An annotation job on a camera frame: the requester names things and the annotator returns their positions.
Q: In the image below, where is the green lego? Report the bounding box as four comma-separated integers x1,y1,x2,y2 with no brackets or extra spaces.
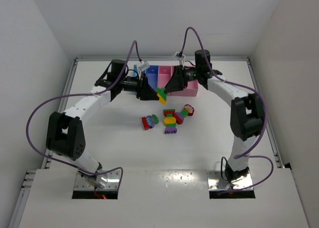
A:
180,109,189,117

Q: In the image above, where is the red flower lego brick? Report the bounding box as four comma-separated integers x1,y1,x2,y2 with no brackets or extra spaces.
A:
184,104,195,116

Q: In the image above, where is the red oval lego brick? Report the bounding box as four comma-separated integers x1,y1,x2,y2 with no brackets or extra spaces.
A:
175,113,184,124

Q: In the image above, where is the green studded lego plate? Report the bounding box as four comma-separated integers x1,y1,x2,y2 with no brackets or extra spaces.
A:
157,88,166,94

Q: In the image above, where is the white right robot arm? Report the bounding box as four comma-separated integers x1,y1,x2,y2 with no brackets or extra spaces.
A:
163,49,265,182

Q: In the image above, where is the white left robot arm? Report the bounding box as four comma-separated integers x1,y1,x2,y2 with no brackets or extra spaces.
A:
46,59,158,176

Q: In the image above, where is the large pink container tray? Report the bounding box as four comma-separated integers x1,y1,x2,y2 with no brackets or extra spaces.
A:
170,66,198,97

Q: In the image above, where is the red semicircle lego brick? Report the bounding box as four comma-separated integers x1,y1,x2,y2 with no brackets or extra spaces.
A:
163,111,175,116

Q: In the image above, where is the purple lotus lego brick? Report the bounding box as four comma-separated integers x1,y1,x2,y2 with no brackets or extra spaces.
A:
146,115,156,128

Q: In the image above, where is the green arched lego brick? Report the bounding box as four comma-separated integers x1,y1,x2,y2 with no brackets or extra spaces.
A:
152,114,159,124

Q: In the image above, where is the light blue container tray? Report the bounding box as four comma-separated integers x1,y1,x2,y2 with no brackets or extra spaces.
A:
133,65,139,77

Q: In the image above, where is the red base lego brick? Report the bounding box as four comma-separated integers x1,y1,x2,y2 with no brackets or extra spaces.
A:
141,117,150,130

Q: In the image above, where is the yellow oval lego brick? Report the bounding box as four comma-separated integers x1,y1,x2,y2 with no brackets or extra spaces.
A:
163,116,176,126

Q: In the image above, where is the green lower lego brick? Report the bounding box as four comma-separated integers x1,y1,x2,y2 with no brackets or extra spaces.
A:
166,123,176,127

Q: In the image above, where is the purple scalloped lego brick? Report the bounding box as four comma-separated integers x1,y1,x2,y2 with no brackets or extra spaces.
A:
164,127,177,134

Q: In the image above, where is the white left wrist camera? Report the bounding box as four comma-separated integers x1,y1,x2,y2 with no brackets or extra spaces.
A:
137,61,150,71

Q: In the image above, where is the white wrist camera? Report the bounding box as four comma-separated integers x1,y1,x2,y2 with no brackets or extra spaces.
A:
173,52,185,62
137,61,150,71

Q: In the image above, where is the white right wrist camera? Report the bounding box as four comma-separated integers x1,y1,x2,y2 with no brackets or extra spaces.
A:
173,52,185,62

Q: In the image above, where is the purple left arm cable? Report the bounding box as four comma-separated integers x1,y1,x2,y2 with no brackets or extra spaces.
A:
25,40,143,178

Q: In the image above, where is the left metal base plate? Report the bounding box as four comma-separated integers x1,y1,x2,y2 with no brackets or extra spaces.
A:
74,170,122,191

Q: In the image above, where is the metal base plate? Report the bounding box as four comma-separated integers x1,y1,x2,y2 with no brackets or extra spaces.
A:
74,170,122,191
207,170,254,191

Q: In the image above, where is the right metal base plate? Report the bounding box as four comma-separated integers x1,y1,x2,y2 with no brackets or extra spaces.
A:
207,170,254,191

